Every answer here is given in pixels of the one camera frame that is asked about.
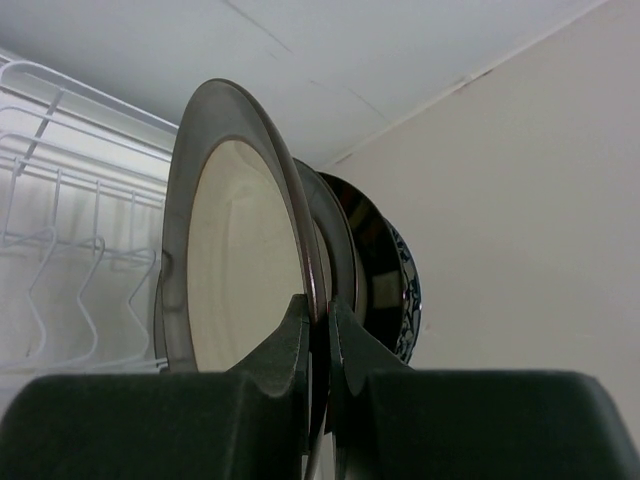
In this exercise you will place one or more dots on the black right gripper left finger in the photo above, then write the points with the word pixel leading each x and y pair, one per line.
pixel 160 425

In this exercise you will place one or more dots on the grey rim plate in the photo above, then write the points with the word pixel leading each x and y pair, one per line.
pixel 243 300
pixel 336 246

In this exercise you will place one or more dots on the dark striped rim plate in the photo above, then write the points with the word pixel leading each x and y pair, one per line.
pixel 381 306

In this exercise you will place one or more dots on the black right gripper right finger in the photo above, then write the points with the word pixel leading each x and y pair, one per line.
pixel 390 421

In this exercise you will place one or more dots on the white wire dish rack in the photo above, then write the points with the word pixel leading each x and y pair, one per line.
pixel 83 182

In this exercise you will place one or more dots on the blue floral white plate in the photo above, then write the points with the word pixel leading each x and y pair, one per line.
pixel 412 299

